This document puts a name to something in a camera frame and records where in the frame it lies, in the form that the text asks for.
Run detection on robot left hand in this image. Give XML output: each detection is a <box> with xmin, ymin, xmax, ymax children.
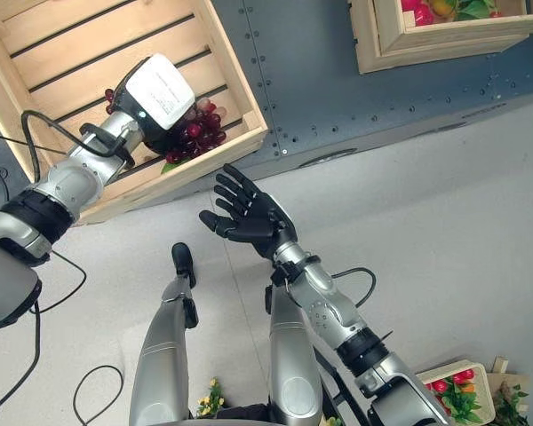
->
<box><xmin>114</xmin><ymin>52</ymin><xmax>196</xmax><ymax>154</ymax></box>

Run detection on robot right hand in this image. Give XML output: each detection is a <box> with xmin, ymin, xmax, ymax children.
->
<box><xmin>198</xmin><ymin>163</ymin><xmax>299</xmax><ymax>261</ymax></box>

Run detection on red grape bunch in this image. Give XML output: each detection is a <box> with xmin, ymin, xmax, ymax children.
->
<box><xmin>104</xmin><ymin>88</ymin><xmax>228</xmax><ymax>175</ymax></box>

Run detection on wooden crate with fruits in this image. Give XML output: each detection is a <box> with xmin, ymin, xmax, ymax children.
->
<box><xmin>347</xmin><ymin>0</ymin><xmax>533</xmax><ymax>75</ymax></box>

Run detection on small pale wooden basket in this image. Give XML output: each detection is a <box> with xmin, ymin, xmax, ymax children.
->
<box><xmin>414</xmin><ymin>360</ymin><xmax>497</xmax><ymax>425</ymax></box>

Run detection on large empty-slatted wooden crate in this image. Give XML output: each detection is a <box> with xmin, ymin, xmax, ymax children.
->
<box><xmin>0</xmin><ymin>0</ymin><xmax>270</xmax><ymax>225</ymax></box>

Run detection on yellow flower plant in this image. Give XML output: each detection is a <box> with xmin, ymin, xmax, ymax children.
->
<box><xmin>196</xmin><ymin>376</ymin><xmax>227</xmax><ymax>419</ymax></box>

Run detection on robot dark waist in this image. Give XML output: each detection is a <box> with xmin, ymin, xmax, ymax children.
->
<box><xmin>187</xmin><ymin>402</ymin><xmax>277</xmax><ymax>426</ymax></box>

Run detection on green leafy sprig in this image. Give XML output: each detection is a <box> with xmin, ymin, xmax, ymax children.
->
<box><xmin>439</xmin><ymin>381</ymin><xmax>483</xmax><ymax>425</ymax></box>

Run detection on yellow orange fruit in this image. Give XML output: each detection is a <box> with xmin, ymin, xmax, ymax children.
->
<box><xmin>427</xmin><ymin>0</ymin><xmax>457</xmax><ymax>20</ymax></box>

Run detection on green leaves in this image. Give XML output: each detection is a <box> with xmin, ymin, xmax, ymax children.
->
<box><xmin>453</xmin><ymin>0</ymin><xmax>495</xmax><ymax>21</ymax></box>

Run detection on wooden planter with plant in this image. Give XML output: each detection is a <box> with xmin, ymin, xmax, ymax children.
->
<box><xmin>485</xmin><ymin>354</ymin><xmax>533</xmax><ymax>426</ymax></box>

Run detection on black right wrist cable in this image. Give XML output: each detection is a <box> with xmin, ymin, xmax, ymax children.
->
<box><xmin>330</xmin><ymin>267</ymin><xmax>378</xmax><ymax>308</ymax></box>

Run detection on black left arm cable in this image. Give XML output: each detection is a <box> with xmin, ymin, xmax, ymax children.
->
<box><xmin>20</xmin><ymin>109</ymin><xmax>134</xmax><ymax>184</ymax></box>

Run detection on black floor cable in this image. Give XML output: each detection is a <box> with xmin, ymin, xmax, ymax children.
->
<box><xmin>72</xmin><ymin>364</ymin><xmax>126</xmax><ymax>426</ymax></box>

